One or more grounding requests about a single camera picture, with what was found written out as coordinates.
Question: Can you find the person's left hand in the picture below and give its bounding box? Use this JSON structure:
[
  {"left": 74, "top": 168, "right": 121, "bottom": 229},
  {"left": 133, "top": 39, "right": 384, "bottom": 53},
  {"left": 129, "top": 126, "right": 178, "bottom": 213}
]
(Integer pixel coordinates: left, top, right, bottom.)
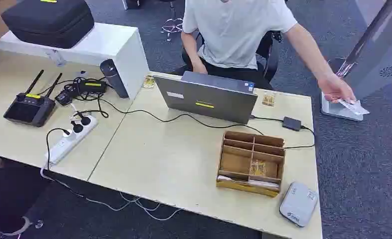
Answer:
[{"left": 317, "top": 73, "right": 357, "bottom": 105}]

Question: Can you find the person's right hand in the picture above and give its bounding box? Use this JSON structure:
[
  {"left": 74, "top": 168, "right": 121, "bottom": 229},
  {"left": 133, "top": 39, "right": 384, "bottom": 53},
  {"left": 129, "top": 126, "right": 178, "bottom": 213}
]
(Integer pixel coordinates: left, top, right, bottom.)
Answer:
[{"left": 192, "top": 61, "right": 209, "bottom": 75}]

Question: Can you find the grey laptop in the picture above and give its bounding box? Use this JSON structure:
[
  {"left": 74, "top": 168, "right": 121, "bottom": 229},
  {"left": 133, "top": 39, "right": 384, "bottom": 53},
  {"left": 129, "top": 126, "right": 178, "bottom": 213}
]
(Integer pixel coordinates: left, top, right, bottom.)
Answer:
[{"left": 153, "top": 71, "right": 259, "bottom": 125}]

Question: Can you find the grey kiosk stand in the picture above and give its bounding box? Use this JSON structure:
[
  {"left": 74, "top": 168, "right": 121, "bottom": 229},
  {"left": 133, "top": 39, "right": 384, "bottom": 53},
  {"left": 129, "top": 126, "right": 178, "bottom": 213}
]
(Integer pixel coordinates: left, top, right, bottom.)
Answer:
[{"left": 320, "top": 0, "right": 392, "bottom": 122}]

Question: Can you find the person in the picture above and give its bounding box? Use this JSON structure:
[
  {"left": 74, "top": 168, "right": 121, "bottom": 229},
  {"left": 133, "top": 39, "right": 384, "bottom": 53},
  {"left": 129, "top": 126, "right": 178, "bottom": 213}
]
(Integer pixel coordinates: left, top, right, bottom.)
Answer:
[{"left": 181, "top": 0, "right": 357, "bottom": 105}]

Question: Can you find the chrome chair base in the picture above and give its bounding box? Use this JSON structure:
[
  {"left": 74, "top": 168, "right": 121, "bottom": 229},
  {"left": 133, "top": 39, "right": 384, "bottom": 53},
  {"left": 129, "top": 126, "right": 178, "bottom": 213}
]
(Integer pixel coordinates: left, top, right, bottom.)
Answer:
[{"left": 160, "top": 0, "right": 185, "bottom": 42}]

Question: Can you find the gold printed card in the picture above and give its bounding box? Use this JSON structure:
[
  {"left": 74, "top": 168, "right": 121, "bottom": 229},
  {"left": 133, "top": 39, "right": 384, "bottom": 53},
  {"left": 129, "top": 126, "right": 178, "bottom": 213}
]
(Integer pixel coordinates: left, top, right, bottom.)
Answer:
[
  {"left": 249, "top": 160, "right": 267, "bottom": 177},
  {"left": 262, "top": 92, "right": 277, "bottom": 107},
  {"left": 142, "top": 75, "right": 156, "bottom": 89}
]

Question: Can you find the black laptop power adapter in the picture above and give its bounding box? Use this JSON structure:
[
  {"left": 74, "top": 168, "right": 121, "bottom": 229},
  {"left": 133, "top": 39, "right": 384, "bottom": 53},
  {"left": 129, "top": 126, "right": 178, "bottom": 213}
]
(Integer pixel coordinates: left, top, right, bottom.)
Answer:
[{"left": 282, "top": 116, "right": 302, "bottom": 132}]

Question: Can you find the black cylinder speaker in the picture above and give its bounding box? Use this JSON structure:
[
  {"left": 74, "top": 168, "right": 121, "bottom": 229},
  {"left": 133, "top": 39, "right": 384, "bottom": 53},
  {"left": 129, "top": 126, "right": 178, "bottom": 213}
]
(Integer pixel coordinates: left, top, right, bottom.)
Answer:
[{"left": 99, "top": 58, "right": 130, "bottom": 99}]

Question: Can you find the wooden card box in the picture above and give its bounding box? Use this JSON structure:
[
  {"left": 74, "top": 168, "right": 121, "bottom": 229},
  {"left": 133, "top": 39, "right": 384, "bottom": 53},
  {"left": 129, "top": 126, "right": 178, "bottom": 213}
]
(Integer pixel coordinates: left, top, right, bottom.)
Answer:
[{"left": 216, "top": 130, "right": 286, "bottom": 198}]

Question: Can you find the white cabinet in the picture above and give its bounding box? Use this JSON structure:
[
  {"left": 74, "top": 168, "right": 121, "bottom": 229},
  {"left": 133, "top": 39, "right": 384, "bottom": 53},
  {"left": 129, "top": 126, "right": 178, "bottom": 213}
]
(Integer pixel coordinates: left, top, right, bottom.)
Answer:
[{"left": 0, "top": 22, "right": 150, "bottom": 101}]

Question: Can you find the black charger brick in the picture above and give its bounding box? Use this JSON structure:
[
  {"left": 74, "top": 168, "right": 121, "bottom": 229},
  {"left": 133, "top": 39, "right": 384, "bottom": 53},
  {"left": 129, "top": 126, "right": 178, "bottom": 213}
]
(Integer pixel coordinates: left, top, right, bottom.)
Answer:
[{"left": 78, "top": 79, "right": 108, "bottom": 95}]

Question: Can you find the white card stack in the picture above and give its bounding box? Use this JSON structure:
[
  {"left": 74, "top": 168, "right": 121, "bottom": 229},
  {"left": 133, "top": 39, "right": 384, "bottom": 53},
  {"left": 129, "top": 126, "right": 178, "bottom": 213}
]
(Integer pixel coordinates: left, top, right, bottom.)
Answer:
[{"left": 217, "top": 175, "right": 280, "bottom": 190}]

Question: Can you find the grey zip pouch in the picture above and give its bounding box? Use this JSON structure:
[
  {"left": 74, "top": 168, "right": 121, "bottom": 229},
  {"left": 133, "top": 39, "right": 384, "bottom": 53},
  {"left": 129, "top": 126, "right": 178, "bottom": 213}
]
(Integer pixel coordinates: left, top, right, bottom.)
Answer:
[{"left": 279, "top": 181, "right": 319, "bottom": 228}]

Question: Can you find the black round plug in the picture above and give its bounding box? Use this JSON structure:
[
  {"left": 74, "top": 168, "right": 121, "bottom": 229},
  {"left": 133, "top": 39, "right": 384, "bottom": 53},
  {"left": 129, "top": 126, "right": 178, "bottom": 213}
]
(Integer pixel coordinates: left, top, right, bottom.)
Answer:
[
  {"left": 70, "top": 120, "right": 84, "bottom": 134},
  {"left": 77, "top": 112, "right": 92, "bottom": 126}
]

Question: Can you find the small black adapter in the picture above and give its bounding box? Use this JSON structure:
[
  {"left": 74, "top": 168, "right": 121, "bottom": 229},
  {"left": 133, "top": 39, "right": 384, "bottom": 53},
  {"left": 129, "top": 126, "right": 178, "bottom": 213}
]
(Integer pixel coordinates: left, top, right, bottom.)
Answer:
[{"left": 54, "top": 89, "right": 74, "bottom": 107}]

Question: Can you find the white power strip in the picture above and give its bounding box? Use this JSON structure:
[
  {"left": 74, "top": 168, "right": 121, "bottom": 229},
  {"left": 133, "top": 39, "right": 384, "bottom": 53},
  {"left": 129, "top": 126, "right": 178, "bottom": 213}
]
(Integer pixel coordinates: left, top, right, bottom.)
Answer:
[{"left": 45, "top": 114, "right": 99, "bottom": 165}]

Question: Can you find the black carry case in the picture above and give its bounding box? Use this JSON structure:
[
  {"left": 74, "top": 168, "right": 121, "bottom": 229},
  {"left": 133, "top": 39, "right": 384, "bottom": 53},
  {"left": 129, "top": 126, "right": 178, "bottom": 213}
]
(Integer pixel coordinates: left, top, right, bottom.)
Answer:
[{"left": 1, "top": 0, "right": 95, "bottom": 49}]

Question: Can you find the black remote controller with antennas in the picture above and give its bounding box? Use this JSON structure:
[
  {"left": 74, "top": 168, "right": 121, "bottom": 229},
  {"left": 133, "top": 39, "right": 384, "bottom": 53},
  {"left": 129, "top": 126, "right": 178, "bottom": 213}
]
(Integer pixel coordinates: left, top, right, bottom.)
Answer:
[{"left": 3, "top": 69, "right": 63, "bottom": 128}]

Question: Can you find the black laptop power cable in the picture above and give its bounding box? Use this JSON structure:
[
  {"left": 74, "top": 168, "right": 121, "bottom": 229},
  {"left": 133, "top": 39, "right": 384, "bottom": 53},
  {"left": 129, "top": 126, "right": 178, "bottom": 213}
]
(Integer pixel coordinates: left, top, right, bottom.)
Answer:
[{"left": 97, "top": 97, "right": 316, "bottom": 150}]

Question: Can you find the black charger cable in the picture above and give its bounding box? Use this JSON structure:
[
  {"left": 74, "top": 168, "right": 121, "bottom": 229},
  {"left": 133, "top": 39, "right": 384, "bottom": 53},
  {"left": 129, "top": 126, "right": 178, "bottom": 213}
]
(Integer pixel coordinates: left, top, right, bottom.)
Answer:
[{"left": 37, "top": 76, "right": 110, "bottom": 119}]

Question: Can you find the black angled plug with cable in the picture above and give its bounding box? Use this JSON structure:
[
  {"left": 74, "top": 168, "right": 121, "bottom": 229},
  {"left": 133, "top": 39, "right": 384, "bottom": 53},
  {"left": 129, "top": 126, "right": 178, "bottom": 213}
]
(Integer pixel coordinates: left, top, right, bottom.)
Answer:
[{"left": 45, "top": 127, "right": 72, "bottom": 172}]

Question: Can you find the white power strip cable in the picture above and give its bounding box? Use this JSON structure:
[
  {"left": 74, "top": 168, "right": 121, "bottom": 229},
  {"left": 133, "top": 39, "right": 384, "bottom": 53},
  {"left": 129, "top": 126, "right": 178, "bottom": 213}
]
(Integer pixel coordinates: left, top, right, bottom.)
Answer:
[{"left": 40, "top": 164, "right": 183, "bottom": 222}]

